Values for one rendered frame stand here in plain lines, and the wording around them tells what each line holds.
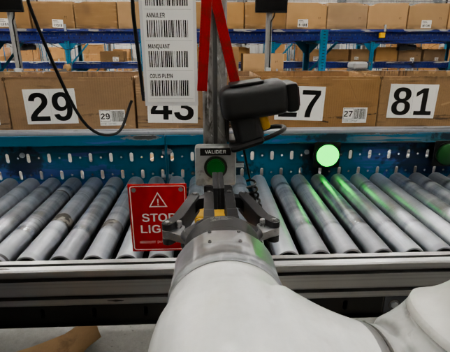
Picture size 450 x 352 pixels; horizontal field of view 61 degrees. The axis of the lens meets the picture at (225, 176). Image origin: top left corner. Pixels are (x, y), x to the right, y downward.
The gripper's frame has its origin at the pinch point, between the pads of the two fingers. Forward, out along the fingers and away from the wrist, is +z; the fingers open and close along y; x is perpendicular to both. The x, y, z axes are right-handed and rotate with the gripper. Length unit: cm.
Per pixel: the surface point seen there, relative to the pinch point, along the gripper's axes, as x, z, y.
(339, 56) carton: 3, 941, -328
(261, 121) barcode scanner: -7.7, 9.2, -7.1
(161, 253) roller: 20.0, 17.6, 10.9
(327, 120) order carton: 4, 73, -38
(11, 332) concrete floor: 95, 85, 85
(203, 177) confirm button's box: 1.6, 10.2, 2.1
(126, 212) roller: 21, 40, 22
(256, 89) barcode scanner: -13.0, 6.9, -6.0
